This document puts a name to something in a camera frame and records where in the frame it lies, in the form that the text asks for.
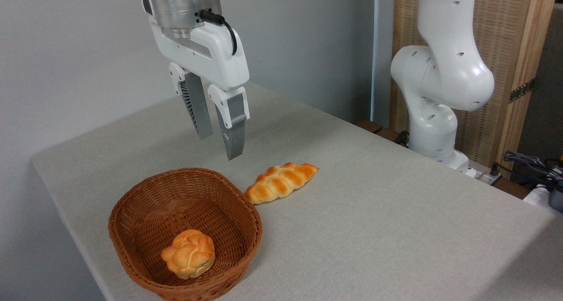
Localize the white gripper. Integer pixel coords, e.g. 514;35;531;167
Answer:
142;0;250;161

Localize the round knotted bread roll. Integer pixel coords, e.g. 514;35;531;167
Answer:
161;229;216;279

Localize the long braided bread loaf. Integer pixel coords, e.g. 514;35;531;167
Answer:
244;162;318;205

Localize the brown wicker basket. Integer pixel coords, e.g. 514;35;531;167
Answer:
108;168;263;301

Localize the woven wood-framed screen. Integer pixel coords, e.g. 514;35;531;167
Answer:
389;0;559;178

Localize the white box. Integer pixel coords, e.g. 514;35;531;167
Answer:
523;184;563;214

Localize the dark grey device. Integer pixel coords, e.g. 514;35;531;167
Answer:
548;186;563;213

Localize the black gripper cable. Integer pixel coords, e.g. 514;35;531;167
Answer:
199;10;238;56

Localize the white vertical post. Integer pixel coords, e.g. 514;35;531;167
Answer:
371;0;395;128

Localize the dark blue cable bundle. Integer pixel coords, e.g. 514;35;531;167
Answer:
501;150;563;188

